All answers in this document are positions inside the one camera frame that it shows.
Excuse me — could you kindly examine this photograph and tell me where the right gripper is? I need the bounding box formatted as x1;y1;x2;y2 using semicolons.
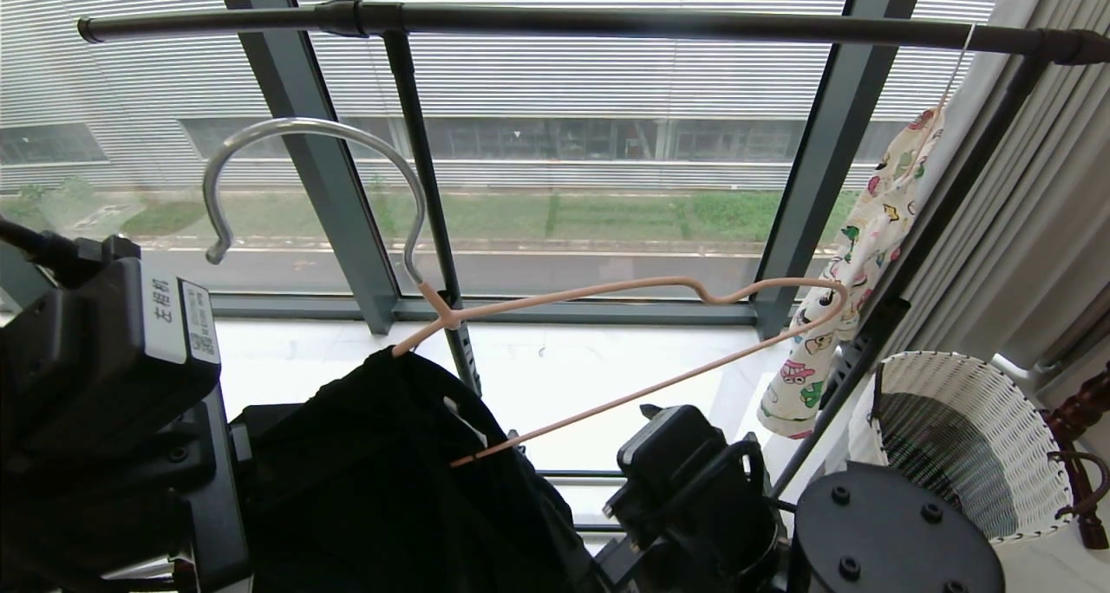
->
598;524;786;593

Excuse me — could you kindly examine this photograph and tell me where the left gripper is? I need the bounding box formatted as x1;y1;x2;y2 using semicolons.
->
0;394;252;593

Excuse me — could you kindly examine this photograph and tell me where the black garment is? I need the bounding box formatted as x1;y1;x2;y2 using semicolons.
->
230;348;608;593

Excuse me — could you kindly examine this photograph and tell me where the cream printed garment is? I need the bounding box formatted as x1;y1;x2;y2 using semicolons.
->
757;108;946;440

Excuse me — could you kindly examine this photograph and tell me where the pink clothes hanger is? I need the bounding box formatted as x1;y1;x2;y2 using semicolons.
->
202;118;851;468
932;23;978;117

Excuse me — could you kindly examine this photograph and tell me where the white laundry basket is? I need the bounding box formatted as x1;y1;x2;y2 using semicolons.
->
846;350;1110;546

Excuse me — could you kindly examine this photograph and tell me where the black clothes rack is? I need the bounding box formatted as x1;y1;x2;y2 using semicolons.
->
76;0;1110;533

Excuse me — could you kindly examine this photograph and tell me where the dark brown wooden coat stand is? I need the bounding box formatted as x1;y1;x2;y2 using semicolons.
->
1041;363;1110;551

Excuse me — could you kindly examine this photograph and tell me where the window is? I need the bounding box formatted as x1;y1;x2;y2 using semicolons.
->
0;0;1007;342

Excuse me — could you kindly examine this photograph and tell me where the beige curtain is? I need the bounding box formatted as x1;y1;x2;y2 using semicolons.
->
876;0;1110;386

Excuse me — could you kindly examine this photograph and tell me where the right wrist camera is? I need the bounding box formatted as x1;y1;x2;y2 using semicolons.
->
604;405;768;533

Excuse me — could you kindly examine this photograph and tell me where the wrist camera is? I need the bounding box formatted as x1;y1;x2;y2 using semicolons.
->
604;405;768;533
0;236;224;459

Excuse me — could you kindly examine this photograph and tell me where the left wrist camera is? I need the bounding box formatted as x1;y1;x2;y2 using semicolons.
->
0;236;224;459

